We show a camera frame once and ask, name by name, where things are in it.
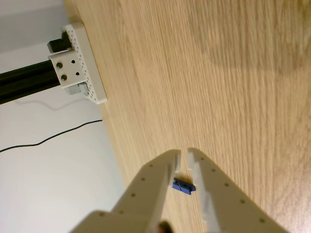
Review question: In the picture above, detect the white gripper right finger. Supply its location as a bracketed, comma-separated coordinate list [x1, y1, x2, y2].
[187, 147, 290, 233]

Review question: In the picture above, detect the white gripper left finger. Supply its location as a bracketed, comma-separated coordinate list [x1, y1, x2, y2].
[104, 149, 182, 233]

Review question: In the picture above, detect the blue peg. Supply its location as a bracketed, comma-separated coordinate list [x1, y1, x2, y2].
[171, 178, 196, 196]

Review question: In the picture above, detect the pale grey clamp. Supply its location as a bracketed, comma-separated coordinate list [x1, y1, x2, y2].
[64, 82, 89, 97]

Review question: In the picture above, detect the black extrusion pole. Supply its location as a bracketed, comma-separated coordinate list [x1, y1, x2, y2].
[0, 60, 60, 105]

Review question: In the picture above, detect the black clamp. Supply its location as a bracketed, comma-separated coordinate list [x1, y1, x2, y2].
[47, 33, 73, 53]

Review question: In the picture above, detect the thin black cable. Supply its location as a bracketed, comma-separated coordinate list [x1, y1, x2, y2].
[0, 118, 104, 153]

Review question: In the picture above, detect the thin white cable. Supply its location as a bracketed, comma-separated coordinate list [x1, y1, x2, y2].
[14, 99, 81, 112]

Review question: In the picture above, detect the white perforated base plate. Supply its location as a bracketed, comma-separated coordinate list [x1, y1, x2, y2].
[62, 22, 108, 105]

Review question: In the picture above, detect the white pole bracket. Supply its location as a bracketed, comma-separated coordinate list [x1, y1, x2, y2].
[48, 52, 86, 88]

